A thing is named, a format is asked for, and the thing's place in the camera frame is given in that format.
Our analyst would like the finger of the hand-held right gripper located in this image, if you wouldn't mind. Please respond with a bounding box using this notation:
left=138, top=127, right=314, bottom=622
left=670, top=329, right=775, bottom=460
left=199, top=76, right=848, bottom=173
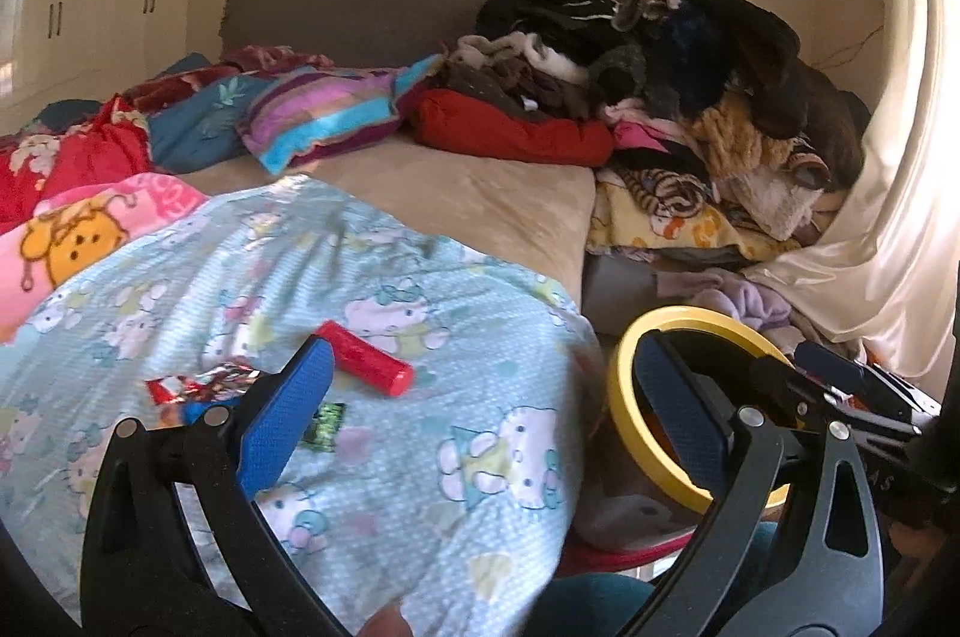
left=795, top=341, right=938, bottom=417
left=750, top=356, right=920, bottom=439

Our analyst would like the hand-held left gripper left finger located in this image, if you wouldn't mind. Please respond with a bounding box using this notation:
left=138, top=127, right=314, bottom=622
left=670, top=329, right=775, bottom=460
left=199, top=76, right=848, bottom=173
left=79, top=333, right=353, bottom=637

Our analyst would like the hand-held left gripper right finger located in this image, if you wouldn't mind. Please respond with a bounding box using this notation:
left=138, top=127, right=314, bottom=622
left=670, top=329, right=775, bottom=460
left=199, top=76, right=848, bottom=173
left=615, top=329, right=893, bottom=637

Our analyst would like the green foil wrapper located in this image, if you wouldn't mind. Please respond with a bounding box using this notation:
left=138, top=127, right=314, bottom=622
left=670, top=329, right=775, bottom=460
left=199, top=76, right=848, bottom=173
left=304, top=403, right=346, bottom=450

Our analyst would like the yellow rimmed black trash bin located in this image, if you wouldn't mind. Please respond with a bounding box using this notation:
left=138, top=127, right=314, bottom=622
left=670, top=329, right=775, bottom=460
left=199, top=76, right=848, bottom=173
left=581, top=305, right=796, bottom=552

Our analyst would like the small red foil wrapper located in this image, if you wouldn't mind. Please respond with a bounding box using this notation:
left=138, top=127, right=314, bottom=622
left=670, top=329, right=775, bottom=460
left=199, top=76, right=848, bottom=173
left=146, top=363, right=263, bottom=417

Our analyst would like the red snack bar wrapper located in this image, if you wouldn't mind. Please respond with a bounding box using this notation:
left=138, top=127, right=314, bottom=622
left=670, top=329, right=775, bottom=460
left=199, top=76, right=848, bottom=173
left=315, top=320, right=416, bottom=396

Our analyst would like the lilac fleece garment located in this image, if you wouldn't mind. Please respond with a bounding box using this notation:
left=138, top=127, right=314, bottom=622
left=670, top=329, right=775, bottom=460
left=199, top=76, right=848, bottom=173
left=660, top=268, right=796, bottom=357

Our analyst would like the grey storage box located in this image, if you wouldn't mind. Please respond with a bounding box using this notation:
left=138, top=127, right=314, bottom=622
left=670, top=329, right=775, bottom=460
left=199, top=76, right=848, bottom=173
left=581, top=254, right=676, bottom=338

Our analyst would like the white fleece garment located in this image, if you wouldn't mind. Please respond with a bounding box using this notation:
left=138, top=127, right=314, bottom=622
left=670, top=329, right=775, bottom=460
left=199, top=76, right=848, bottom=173
left=724, top=153, right=833, bottom=244

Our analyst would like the yellow cartoon blanket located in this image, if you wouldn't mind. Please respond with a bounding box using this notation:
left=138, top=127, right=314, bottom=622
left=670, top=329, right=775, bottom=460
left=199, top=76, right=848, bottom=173
left=585, top=168, right=803, bottom=267

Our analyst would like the cream curtain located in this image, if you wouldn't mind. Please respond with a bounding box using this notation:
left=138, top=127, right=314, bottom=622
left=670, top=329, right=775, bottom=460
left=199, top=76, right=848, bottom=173
left=742, top=0, right=960, bottom=383

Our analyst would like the light blue cat print blanket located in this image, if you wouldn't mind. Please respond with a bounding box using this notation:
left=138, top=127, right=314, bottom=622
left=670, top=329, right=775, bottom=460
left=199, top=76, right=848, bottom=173
left=0, top=176, right=608, bottom=637

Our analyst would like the teal pants leg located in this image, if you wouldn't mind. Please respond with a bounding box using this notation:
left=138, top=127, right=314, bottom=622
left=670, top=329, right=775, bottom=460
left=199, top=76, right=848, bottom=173
left=536, top=573, right=661, bottom=637

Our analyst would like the brown striped cloth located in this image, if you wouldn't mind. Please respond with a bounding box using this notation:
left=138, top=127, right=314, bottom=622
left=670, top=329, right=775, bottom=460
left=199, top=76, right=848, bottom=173
left=630, top=168, right=725, bottom=222

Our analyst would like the tan fuzzy garment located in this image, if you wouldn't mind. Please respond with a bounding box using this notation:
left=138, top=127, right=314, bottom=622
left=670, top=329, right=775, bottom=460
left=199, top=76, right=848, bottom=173
left=686, top=93, right=800, bottom=188

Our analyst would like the brown plush coat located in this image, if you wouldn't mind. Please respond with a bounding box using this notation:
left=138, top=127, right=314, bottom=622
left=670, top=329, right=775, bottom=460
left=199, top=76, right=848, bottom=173
left=780, top=59, right=871, bottom=188

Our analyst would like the pink bear print blanket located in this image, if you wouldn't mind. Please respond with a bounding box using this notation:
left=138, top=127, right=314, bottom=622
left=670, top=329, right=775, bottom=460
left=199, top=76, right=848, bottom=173
left=0, top=172, right=211, bottom=345

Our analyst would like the pink garment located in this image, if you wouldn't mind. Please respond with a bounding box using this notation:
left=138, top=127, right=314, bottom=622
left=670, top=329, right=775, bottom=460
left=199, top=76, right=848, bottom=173
left=611, top=116, right=695, bottom=154

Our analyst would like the beige bed sheet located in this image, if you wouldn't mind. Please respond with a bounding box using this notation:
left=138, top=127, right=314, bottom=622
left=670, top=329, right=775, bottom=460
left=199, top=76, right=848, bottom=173
left=176, top=133, right=597, bottom=308

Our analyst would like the blue floral quilt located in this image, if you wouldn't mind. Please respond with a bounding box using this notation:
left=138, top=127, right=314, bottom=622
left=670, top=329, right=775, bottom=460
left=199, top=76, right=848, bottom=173
left=37, top=53, right=271, bottom=173

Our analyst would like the purple striped pillow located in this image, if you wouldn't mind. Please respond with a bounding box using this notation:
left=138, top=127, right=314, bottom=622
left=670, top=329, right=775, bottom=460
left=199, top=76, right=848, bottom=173
left=238, top=65, right=443, bottom=175

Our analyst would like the red pillow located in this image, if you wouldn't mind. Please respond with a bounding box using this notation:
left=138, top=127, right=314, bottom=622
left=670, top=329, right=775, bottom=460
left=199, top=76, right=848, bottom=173
left=409, top=88, right=616, bottom=167

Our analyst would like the red printed blanket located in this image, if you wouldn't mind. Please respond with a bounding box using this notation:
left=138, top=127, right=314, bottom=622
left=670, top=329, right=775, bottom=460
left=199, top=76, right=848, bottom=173
left=0, top=95, right=155, bottom=233

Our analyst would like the black plush garment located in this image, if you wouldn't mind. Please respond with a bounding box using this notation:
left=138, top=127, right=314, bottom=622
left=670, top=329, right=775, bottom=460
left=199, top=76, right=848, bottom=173
left=675, top=0, right=811, bottom=139

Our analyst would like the grey fuzzy garment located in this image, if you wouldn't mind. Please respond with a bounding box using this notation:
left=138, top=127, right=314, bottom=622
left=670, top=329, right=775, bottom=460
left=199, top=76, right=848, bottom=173
left=589, top=44, right=676, bottom=113

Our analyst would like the navy fuzzy garment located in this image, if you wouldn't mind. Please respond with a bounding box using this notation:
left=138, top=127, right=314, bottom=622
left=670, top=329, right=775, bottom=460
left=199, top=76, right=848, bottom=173
left=645, top=0, right=743, bottom=113

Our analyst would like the maroon floral blanket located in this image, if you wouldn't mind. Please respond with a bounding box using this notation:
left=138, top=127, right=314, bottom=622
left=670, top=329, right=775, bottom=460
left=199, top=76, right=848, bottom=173
left=120, top=44, right=335, bottom=109

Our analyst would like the brown dotted garment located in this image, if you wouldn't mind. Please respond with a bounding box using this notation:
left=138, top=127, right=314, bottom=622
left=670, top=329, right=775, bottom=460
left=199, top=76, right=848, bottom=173
left=439, top=56, right=601, bottom=122

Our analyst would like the grey bed headboard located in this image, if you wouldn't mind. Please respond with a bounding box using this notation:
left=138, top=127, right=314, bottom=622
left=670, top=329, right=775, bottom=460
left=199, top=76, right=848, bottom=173
left=219, top=0, right=511, bottom=76

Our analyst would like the beige knit scarf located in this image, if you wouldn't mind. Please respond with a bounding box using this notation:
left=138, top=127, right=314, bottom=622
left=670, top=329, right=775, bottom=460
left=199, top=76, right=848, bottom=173
left=450, top=33, right=526, bottom=68

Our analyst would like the black jacket with white stripe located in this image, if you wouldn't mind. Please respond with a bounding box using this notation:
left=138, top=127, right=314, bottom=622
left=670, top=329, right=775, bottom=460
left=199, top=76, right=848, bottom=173
left=476, top=0, right=623, bottom=46

